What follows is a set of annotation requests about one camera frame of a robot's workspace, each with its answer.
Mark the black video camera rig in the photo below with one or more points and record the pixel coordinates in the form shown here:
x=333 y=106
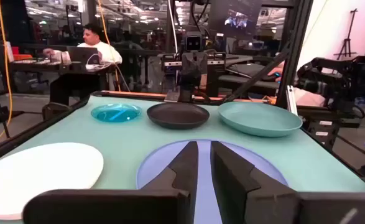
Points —
x=340 y=81

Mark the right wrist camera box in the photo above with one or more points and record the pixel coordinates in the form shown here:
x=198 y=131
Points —
x=193 y=42

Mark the person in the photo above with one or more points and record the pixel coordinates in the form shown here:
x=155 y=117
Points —
x=104 y=51

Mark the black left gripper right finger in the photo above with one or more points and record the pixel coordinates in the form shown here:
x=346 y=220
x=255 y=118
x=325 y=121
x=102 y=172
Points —
x=232 y=180

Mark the person's hand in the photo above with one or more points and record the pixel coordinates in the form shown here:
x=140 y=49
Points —
x=277 y=72

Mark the large periwinkle blue plastic plate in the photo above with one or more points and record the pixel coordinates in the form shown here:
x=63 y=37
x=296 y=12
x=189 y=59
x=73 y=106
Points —
x=157 y=168

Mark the black plastic plate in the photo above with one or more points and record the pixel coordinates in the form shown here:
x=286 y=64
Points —
x=177 y=115

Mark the wall display screen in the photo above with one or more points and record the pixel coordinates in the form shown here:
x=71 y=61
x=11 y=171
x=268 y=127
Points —
x=236 y=20

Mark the black diagonal frame strut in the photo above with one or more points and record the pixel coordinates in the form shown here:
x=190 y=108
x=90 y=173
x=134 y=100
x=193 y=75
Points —
x=256 y=79

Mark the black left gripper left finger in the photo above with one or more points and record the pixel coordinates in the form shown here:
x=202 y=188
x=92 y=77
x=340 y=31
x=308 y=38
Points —
x=185 y=174

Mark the white plastic plate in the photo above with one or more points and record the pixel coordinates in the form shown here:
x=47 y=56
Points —
x=39 y=174

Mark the dark office desk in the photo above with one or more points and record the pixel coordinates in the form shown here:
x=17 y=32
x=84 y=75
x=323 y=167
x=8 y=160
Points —
x=45 y=67

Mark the black tripod stand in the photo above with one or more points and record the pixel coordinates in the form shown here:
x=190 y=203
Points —
x=347 y=40

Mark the orange box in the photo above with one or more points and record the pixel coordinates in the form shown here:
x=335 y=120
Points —
x=22 y=57

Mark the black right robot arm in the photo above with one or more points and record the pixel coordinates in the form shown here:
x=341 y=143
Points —
x=214 y=84

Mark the teal plastic plate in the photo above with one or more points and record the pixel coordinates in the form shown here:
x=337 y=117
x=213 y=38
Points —
x=260 y=119

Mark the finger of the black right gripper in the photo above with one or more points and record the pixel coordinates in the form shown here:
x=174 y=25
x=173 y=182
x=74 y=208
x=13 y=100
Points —
x=201 y=71
x=187 y=71

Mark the dark laptop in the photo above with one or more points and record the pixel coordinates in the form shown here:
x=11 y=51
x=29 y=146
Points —
x=82 y=55

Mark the transparent blue plastic plate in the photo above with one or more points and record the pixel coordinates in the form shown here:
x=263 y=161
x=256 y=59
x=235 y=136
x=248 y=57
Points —
x=115 y=112

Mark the black aluminium frame post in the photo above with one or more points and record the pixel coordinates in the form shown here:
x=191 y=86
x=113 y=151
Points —
x=294 y=46

